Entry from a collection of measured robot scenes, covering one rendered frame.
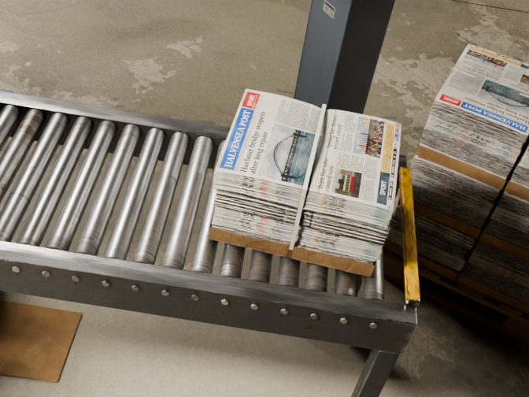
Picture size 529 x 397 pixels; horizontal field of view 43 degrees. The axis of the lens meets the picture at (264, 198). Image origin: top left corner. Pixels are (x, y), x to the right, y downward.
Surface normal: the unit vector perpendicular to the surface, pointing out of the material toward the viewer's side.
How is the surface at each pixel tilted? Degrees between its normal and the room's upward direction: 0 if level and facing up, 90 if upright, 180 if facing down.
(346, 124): 2
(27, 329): 0
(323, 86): 90
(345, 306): 0
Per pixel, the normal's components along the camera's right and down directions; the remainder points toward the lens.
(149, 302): -0.11, 0.70
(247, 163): 0.05, -0.69
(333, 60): -0.84, 0.31
